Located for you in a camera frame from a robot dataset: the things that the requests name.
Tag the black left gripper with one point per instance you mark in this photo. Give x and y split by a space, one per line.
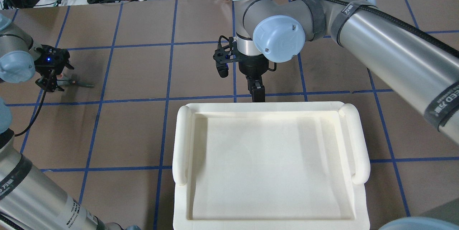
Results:
49 82

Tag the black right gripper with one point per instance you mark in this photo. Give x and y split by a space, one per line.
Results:
254 66

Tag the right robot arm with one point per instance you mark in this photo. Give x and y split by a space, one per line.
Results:
422 69

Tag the white plastic tray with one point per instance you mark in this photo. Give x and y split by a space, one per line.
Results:
270 166

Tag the orange grey scissors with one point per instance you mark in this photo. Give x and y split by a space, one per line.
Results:
75 83

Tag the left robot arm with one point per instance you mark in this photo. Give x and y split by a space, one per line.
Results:
30 200

